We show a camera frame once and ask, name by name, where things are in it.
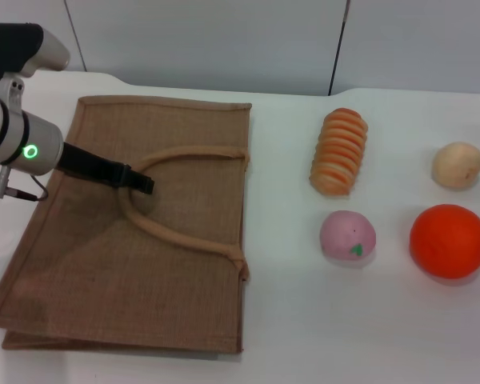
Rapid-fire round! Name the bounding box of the beige potato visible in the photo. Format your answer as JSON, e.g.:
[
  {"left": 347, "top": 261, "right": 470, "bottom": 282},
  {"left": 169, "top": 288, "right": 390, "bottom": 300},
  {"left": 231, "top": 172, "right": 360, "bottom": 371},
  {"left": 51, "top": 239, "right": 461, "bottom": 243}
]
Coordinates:
[{"left": 430, "top": 142, "right": 480, "bottom": 188}]

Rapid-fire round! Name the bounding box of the ridged orange bread loaf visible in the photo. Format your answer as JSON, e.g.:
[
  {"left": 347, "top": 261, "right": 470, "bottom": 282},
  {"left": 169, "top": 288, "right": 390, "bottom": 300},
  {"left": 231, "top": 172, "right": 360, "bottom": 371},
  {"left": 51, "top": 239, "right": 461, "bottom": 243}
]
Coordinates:
[{"left": 308, "top": 107, "right": 370, "bottom": 198}]

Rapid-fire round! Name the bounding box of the brown burlap handbag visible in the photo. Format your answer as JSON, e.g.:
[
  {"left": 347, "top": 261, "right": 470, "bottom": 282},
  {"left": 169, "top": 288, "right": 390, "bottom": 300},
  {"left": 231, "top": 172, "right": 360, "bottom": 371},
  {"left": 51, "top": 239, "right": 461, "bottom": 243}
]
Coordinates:
[{"left": 0, "top": 94, "right": 254, "bottom": 354}]

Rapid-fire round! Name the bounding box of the orange fruit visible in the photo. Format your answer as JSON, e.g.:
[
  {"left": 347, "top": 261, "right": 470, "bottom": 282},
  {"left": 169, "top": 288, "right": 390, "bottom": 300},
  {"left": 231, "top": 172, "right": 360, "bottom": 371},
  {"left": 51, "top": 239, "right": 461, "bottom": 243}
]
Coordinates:
[{"left": 409, "top": 203, "right": 480, "bottom": 280}]

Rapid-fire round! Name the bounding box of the pink peach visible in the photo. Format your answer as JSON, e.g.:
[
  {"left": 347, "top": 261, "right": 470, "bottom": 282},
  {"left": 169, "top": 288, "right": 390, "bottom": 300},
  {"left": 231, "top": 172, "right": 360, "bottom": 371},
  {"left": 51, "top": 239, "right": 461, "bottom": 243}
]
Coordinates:
[{"left": 318, "top": 210, "right": 378, "bottom": 266}]

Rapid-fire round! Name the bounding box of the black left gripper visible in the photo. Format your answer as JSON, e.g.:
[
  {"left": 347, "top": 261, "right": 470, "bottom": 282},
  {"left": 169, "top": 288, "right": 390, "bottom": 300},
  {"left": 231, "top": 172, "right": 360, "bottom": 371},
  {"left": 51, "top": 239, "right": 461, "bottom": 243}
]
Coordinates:
[{"left": 57, "top": 141, "right": 157, "bottom": 196}]

